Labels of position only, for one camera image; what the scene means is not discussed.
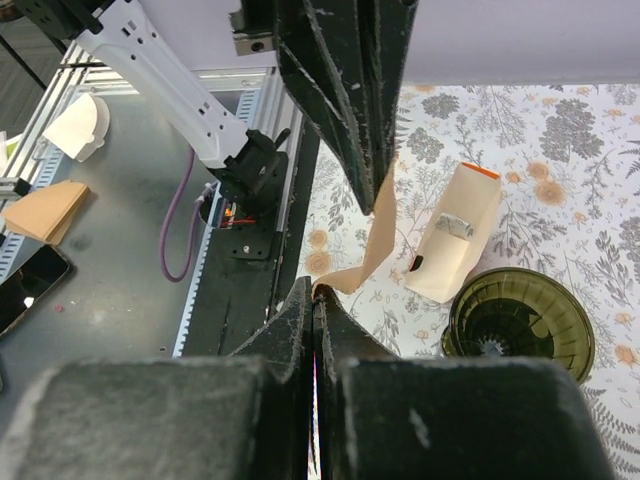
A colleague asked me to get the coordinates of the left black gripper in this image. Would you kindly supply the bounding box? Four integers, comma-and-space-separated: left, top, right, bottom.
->
229, 0, 418, 215

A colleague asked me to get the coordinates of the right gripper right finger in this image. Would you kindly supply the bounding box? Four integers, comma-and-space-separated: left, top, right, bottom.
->
313, 285, 614, 479

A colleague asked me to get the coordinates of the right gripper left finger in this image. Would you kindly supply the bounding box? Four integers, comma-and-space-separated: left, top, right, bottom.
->
1, 277, 313, 479

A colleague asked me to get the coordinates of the dark glass dripper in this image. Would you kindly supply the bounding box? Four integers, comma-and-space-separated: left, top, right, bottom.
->
441, 267, 596, 384

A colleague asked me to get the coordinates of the brown paper coffee filter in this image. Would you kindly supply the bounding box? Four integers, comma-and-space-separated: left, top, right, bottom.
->
312, 163, 397, 298

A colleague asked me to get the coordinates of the orange coffee filter box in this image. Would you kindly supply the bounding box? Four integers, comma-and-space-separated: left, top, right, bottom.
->
405, 163, 502, 303

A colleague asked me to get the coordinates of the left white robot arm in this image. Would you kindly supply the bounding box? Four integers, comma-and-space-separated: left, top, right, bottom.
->
17, 1, 418, 213

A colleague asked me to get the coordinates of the brown paper filter stack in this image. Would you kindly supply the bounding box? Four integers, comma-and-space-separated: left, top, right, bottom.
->
2, 180, 91, 246

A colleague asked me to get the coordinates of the white paper filter stack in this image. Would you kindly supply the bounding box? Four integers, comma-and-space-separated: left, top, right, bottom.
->
43, 93, 110, 163

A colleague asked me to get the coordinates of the black smartphone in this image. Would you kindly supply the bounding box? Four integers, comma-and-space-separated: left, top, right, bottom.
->
1, 245, 73, 337

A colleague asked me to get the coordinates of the black mounting base plate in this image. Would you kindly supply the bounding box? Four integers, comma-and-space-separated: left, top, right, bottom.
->
180, 123, 319, 357

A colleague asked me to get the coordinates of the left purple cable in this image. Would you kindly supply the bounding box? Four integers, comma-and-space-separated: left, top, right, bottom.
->
158, 149, 204, 284

